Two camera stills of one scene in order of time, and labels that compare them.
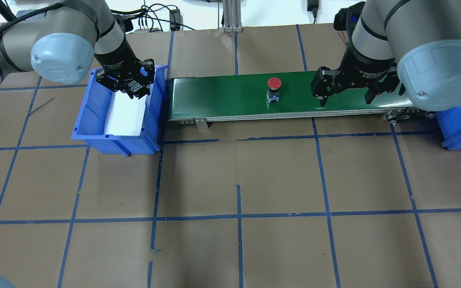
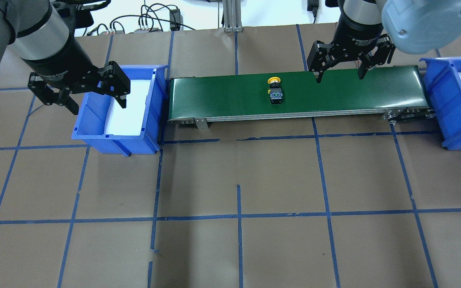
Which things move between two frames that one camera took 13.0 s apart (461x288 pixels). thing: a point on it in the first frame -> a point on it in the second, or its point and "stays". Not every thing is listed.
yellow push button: x=134 y=86 -> x=275 y=91
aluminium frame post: x=232 y=16 stays
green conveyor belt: x=206 y=99 stays
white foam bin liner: x=125 y=115 stays
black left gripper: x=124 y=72 -> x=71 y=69
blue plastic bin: x=90 y=124 stays
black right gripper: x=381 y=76 -> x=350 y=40
